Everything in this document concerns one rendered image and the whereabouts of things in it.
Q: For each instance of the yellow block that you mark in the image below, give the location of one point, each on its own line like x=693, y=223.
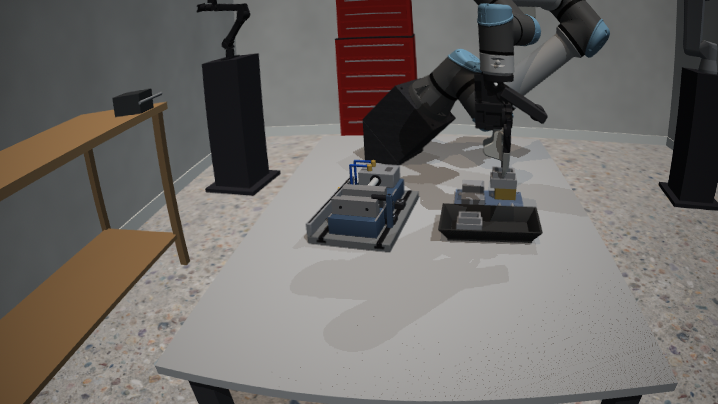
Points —
x=505, y=194

